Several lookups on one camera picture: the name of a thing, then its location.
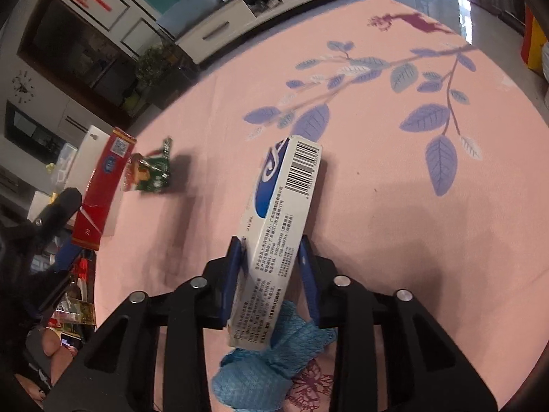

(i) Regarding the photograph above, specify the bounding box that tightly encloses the black wall clock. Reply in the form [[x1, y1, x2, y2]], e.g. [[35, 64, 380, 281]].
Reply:
[[10, 71, 36, 104]]

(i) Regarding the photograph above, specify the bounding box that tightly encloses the bushy potted plant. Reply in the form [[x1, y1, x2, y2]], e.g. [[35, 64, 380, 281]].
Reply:
[[134, 45, 173, 113]]

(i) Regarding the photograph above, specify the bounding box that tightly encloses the white and blue toothpaste box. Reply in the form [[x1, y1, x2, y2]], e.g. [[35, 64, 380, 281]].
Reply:
[[227, 135, 324, 349]]

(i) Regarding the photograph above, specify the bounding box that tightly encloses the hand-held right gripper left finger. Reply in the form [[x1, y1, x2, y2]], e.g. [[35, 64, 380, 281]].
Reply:
[[43, 236, 250, 412]]

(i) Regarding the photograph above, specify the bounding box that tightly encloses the clear plastic storage bin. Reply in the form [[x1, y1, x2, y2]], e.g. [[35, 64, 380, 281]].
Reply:
[[156, 0, 220, 36]]

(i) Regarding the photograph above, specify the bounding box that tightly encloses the person's left hand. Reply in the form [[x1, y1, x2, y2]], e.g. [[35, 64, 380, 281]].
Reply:
[[42, 328, 76, 386]]

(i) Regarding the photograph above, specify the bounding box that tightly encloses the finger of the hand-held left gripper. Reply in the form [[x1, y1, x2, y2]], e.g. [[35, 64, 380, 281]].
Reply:
[[25, 186, 83, 246]]

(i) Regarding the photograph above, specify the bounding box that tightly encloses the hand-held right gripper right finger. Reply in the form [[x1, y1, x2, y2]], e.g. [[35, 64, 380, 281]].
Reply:
[[298, 236, 498, 412]]

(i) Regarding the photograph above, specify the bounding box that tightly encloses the red cardboard box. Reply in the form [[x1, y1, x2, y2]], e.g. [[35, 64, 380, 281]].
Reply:
[[71, 127, 138, 252]]

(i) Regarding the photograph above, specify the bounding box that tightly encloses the white display cabinet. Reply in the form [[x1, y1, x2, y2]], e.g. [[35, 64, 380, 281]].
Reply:
[[17, 0, 199, 117]]

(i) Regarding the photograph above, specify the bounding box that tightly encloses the blue mesh cloth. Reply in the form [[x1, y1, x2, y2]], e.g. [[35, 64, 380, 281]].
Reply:
[[212, 300, 339, 411]]

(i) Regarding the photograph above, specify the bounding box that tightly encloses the green snack packet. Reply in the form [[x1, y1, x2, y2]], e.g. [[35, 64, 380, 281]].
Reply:
[[122, 137, 173, 195]]

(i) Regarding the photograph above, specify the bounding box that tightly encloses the white tv cabinet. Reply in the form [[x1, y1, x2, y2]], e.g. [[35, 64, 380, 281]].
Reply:
[[175, 0, 409, 64]]

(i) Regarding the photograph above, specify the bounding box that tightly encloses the pink printed tablecloth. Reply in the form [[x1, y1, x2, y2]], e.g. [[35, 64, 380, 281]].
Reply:
[[92, 0, 544, 412]]

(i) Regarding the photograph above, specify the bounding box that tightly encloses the orange and red bag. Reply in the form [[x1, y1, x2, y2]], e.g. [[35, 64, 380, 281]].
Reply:
[[520, 9, 549, 72]]

